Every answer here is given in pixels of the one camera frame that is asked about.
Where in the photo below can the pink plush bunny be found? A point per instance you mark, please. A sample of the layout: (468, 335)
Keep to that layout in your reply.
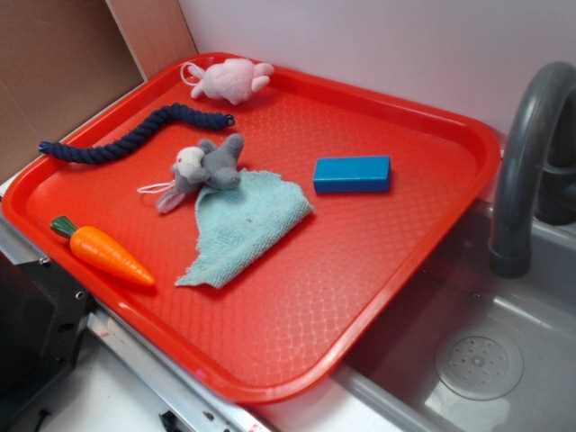
(235, 80)

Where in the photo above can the black metal base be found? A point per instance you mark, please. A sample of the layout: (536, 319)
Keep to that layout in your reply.
(43, 315)

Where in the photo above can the brown cardboard panel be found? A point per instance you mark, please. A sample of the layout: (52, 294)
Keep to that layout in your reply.
(62, 62)

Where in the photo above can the grey toy sink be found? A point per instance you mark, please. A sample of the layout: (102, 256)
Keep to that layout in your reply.
(461, 349)

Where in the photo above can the orange plastic carrot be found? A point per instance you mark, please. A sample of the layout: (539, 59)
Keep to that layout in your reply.
(99, 250)

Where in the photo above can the blue rectangular block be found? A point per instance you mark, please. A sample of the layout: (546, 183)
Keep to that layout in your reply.
(335, 175)

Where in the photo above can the grey plush bunny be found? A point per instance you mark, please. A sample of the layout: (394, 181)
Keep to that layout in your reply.
(195, 167)

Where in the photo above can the red plastic tray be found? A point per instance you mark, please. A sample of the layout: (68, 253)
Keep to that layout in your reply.
(285, 322)

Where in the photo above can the grey toy faucet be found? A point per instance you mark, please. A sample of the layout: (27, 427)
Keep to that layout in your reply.
(537, 175)

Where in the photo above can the light blue cloth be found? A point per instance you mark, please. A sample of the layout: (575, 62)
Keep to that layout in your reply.
(237, 226)

